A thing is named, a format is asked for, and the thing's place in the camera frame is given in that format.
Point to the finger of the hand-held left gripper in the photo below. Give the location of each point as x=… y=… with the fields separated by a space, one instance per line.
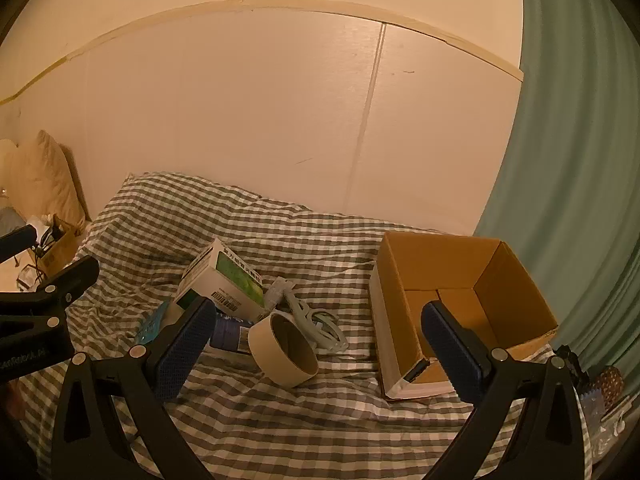
x=17 y=240
x=75 y=272

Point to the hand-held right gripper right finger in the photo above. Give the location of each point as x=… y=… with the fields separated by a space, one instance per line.
x=450 y=352

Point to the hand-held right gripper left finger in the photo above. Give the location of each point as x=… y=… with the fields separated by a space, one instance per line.
x=184 y=347

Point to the teal packet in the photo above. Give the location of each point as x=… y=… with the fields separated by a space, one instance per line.
x=152 y=325

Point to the blue label packet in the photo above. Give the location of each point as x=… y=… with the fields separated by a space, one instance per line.
x=227 y=332

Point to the brown cardboard box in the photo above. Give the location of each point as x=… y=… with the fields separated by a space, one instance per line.
x=450 y=270

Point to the green and white carton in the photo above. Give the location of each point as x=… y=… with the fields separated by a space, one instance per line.
x=230 y=275

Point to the beige tape roll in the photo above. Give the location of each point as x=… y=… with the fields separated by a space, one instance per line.
x=272 y=345

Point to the clear plastic packet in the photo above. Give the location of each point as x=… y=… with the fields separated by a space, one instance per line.
x=277 y=292

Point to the pale blue folding hanger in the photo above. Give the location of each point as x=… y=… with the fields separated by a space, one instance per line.
x=325 y=332

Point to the small open cardboard box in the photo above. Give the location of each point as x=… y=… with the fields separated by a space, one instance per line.
x=57 y=252

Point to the cream pillow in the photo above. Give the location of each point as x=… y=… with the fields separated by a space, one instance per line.
x=42 y=180

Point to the black plastic bag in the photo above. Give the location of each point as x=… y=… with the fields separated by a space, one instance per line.
x=570 y=362

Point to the checked grey white blanket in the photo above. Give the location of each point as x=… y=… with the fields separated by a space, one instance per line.
x=300 y=420

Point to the blue patterned packet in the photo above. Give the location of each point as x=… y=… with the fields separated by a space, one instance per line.
x=592 y=420

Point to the brown patterned pouch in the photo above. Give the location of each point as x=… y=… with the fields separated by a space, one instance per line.
x=607 y=385

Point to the white plastic bag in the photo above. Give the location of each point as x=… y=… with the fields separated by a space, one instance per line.
x=614 y=430

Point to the green curtain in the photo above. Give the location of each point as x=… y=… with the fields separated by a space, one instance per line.
x=575 y=160

